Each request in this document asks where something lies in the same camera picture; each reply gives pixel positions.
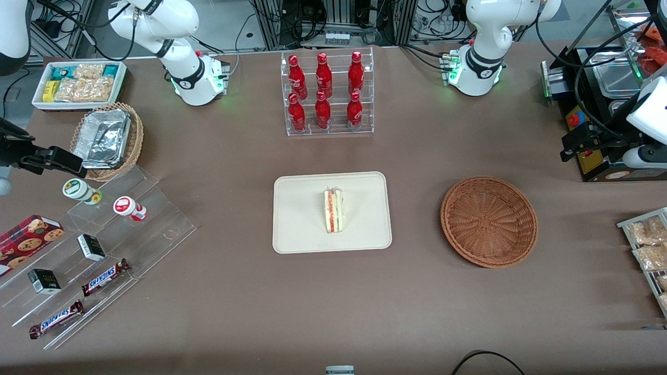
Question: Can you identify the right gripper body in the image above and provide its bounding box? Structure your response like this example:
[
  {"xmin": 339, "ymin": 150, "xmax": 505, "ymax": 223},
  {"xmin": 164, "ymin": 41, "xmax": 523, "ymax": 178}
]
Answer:
[{"xmin": 0, "ymin": 119, "xmax": 34, "ymax": 167}]

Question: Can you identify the triangle sandwich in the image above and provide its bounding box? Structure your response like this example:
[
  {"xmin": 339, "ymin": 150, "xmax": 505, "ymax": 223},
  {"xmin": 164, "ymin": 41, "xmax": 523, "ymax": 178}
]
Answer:
[{"xmin": 323, "ymin": 187, "xmax": 344, "ymax": 234}]

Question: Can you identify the light wicker basket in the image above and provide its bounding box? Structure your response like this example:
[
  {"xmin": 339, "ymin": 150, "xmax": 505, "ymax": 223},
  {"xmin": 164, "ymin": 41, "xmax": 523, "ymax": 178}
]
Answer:
[{"xmin": 70, "ymin": 103, "xmax": 144, "ymax": 182}]

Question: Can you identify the brown wicker basket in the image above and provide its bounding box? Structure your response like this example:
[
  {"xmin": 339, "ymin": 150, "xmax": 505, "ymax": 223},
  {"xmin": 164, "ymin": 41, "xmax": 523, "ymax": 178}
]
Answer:
[{"xmin": 440, "ymin": 176, "xmax": 538, "ymax": 269}]

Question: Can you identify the tray of packaged snacks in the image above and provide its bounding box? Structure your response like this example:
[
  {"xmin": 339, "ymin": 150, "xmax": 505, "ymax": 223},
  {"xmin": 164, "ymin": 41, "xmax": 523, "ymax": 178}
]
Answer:
[{"xmin": 616, "ymin": 207, "xmax": 667, "ymax": 319}]

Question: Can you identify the cream plastic tray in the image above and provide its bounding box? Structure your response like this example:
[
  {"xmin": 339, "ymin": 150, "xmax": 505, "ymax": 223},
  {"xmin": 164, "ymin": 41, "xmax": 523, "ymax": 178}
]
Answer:
[{"xmin": 273, "ymin": 172, "xmax": 392, "ymax": 255}]

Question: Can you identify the green lidded sunflower cup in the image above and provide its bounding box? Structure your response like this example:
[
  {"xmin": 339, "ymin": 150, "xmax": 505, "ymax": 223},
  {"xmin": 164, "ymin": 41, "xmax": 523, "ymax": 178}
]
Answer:
[{"xmin": 63, "ymin": 178, "xmax": 102, "ymax": 205}]

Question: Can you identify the steel warmer pan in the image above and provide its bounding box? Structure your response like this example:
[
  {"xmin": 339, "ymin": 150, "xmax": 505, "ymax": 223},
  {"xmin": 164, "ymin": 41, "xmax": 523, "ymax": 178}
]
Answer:
[
  {"xmin": 609, "ymin": 99, "xmax": 636, "ymax": 128},
  {"xmin": 591, "ymin": 51, "xmax": 646, "ymax": 98}
]

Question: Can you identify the aluminium foil container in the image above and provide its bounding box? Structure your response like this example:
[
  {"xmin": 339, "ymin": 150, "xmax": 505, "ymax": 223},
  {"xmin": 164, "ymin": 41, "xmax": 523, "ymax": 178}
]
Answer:
[{"xmin": 73, "ymin": 109, "xmax": 131, "ymax": 168}]

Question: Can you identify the white snack bin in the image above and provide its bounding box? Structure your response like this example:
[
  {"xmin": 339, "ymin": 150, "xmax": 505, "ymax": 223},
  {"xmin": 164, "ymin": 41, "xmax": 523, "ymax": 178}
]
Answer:
[{"xmin": 32, "ymin": 61, "xmax": 127, "ymax": 113}]

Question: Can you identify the red lidded yogurt cup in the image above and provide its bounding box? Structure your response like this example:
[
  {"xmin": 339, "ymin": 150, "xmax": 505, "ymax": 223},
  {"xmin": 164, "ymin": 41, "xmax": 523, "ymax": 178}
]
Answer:
[{"xmin": 113, "ymin": 196, "xmax": 147, "ymax": 222}]

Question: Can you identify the red tartan cookie box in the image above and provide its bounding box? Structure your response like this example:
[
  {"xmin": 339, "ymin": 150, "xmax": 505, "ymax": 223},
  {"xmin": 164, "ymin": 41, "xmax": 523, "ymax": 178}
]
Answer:
[{"xmin": 0, "ymin": 215, "xmax": 66, "ymax": 277}]

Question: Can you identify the small black carton box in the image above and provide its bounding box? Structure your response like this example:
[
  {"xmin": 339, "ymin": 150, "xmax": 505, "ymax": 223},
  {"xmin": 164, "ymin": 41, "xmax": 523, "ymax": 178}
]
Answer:
[
  {"xmin": 28, "ymin": 269, "xmax": 61, "ymax": 295},
  {"xmin": 77, "ymin": 234, "xmax": 106, "ymax": 262}
]

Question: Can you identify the black food warmer appliance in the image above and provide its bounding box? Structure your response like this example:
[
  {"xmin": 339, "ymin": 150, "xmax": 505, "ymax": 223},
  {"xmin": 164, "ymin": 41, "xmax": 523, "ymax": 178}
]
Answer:
[{"xmin": 542, "ymin": 8, "xmax": 667, "ymax": 183}]

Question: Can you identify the clear acrylic stepped shelf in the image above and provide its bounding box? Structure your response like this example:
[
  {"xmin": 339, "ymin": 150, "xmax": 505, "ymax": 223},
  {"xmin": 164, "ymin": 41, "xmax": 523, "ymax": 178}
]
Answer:
[{"xmin": 0, "ymin": 166, "xmax": 197, "ymax": 351}]

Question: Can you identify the Snickers chocolate bar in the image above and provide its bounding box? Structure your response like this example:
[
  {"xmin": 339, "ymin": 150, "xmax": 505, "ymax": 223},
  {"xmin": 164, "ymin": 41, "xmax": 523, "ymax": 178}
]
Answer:
[
  {"xmin": 29, "ymin": 299, "xmax": 85, "ymax": 340},
  {"xmin": 81, "ymin": 258, "xmax": 131, "ymax": 297}
]

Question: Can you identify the red cola bottle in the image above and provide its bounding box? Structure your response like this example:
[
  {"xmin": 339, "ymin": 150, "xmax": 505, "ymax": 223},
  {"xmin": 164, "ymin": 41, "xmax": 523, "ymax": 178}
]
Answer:
[
  {"xmin": 348, "ymin": 51, "xmax": 364, "ymax": 95},
  {"xmin": 315, "ymin": 91, "xmax": 331, "ymax": 130},
  {"xmin": 347, "ymin": 92, "xmax": 363, "ymax": 131},
  {"xmin": 288, "ymin": 55, "xmax": 307, "ymax": 99},
  {"xmin": 316, "ymin": 52, "xmax": 333, "ymax": 98},
  {"xmin": 288, "ymin": 93, "xmax": 306, "ymax": 132}
]

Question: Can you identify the clear acrylic bottle rack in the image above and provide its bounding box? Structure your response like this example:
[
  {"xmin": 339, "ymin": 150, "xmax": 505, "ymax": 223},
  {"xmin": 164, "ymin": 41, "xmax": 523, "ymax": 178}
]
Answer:
[{"xmin": 280, "ymin": 47, "xmax": 375, "ymax": 137}]

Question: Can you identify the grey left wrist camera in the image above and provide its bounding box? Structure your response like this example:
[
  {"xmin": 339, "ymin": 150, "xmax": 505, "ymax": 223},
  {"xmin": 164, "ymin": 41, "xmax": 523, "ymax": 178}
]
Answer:
[{"xmin": 623, "ymin": 146, "xmax": 667, "ymax": 169}]

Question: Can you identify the aluminium frame post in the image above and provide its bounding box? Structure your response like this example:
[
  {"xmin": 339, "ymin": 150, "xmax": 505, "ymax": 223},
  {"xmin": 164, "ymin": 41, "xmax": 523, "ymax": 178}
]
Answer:
[
  {"xmin": 396, "ymin": 0, "xmax": 417, "ymax": 46},
  {"xmin": 253, "ymin": 0, "xmax": 285, "ymax": 51}
]

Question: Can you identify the black cable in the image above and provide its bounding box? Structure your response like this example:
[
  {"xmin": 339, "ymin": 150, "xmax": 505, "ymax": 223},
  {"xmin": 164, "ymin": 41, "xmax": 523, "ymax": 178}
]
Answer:
[{"xmin": 451, "ymin": 350, "xmax": 527, "ymax": 375}]

